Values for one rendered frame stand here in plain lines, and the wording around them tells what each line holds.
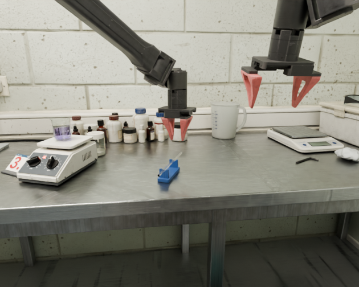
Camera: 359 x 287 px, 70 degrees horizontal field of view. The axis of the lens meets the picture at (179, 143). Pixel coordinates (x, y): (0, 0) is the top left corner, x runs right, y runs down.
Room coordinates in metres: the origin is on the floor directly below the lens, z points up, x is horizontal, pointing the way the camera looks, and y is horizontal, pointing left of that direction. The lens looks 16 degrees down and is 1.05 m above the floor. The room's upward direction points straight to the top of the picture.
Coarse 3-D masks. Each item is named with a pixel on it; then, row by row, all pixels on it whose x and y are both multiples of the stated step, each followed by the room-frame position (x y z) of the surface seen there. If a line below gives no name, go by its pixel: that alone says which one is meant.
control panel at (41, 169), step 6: (30, 156) 0.69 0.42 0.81; (42, 156) 0.68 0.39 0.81; (48, 156) 0.68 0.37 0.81; (54, 156) 0.68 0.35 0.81; (60, 156) 0.68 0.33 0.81; (66, 156) 0.67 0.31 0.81; (42, 162) 0.66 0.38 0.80; (60, 162) 0.65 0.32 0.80; (24, 168) 0.65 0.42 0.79; (30, 168) 0.65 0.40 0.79; (36, 168) 0.65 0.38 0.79; (42, 168) 0.64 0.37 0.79; (54, 168) 0.64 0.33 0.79; (42, 174) 0.62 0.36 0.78; (48, 174) 0.62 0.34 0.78; (54, 174) 0.62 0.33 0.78
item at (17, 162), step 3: (18, 156) 0.75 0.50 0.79; (15, 159) 0.75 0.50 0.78; (18, 159) 0.74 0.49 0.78; (21, 159) 0.74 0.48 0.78; (24, 159) 0.73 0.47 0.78; (12, 162) 0.74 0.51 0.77; (15, 162) 0.74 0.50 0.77; (18, 162) 0.73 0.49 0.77; (21, 162) 0.73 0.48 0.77; (24, 162) 0.73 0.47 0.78; (9, 165) 0.73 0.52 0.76; (12, 165) 0.73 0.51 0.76; (15, 165) 0.73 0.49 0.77; (18, 165) 0.72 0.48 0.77; (21, 165) 0.72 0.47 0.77; (9, 168) 0.72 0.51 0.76; (12, 168) 0.72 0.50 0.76; (15, 168) 0.72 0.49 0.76; (18, 168) 0.71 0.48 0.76
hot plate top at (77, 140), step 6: (72, 138) 0.77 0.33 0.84; (78, 138) 0.77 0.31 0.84; (84, 138) 0.77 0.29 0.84; (90, 138) 0.78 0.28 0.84; (42, 144) 0.71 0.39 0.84; (48, 144) 0.71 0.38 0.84; (54, 144) 0.71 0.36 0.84; (60, 144) 0.71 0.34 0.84; (66, 144) 0.71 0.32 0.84; (72, 144) 0.71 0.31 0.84; (78, 144) 0.72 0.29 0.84
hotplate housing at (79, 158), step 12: (84, 144) 0.77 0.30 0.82; (72, 156) 0.68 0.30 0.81; (84, 156) 0.73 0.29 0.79; (96, 156) 0.80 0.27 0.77; (60, 168) 0.64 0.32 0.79; (72, 168) 0.67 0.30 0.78; (84, 168) 0.73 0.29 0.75; (24, 180) 0.64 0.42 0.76; (36, 180) 0.63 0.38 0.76; (48, 180) 0.62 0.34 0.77; (60, 180) 0.62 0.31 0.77
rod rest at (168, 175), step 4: (172, 160) 0.73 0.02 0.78; (176, 160) 0.72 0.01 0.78; (172, 164) 0.72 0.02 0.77; (176, 164) 0.72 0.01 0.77; (160, 168) 0.66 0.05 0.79; (168, 168) 0.72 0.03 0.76; (172, 168) 0.72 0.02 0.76; (176, 168) 0.72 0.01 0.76; (164, 172) 0.65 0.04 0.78; (168, 172) 0.65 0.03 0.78; (172, 172) 0.69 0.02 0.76; (176, 172) 0.70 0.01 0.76; (160, 176) 0.65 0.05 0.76; (164, 176) 0.65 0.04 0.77; (168, 176) 0.64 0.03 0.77; (172, 176) 0.66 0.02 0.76; (160, 180) 0.64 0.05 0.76; (164, 180) 0.64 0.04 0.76; (168, 180) 0.64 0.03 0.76
